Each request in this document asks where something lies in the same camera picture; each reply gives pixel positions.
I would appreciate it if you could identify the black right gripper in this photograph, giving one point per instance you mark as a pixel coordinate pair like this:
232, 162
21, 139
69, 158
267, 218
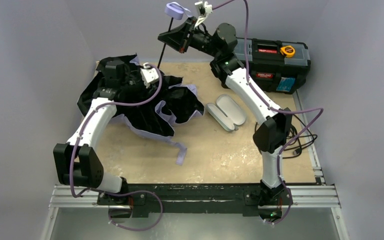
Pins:
185, 37

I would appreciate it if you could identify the lavender umbrella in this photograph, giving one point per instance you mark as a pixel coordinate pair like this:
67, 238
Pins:
175, 103

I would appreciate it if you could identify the mint green umbrella sleeve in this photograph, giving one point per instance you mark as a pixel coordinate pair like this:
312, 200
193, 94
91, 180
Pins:
227, 113

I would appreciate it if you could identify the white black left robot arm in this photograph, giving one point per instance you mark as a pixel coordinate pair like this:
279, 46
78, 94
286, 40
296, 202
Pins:
76, 161

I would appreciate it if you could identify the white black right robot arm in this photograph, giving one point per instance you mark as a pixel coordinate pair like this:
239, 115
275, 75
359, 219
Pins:
274, 122

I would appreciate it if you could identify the black toolbox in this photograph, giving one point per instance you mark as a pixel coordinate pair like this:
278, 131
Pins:
270, 70

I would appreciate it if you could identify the yellow tape measure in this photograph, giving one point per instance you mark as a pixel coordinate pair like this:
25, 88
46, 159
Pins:
288, 51

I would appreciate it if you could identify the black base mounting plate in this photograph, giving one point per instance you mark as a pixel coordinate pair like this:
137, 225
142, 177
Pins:
247, 199

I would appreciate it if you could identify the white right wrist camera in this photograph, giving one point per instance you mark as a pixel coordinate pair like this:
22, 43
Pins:
204, 9

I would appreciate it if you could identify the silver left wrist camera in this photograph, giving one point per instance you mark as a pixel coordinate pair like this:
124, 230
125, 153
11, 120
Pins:
149, 75

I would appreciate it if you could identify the aluminium rail frame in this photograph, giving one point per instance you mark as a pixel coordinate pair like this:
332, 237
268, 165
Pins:
213, 156

